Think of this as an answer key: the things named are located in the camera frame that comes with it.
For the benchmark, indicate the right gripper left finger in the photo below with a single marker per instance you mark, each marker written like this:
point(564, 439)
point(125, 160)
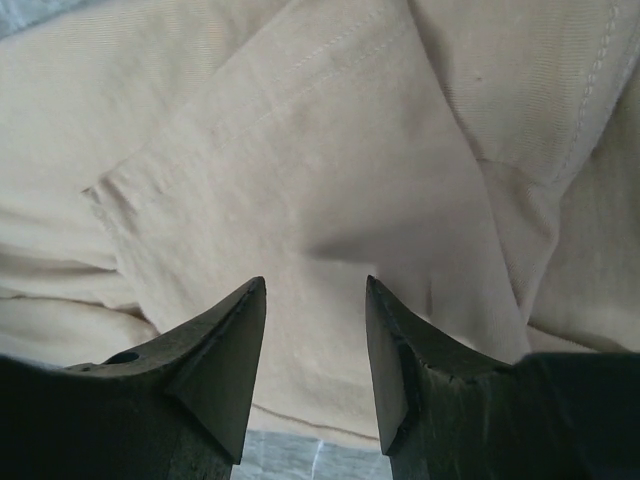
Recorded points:
point(176, 407)

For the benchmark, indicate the beige t-shirt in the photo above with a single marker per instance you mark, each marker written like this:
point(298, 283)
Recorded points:
point(481, 158)

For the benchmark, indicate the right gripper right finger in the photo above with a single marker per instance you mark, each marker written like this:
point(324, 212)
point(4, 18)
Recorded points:
point(445, 411)

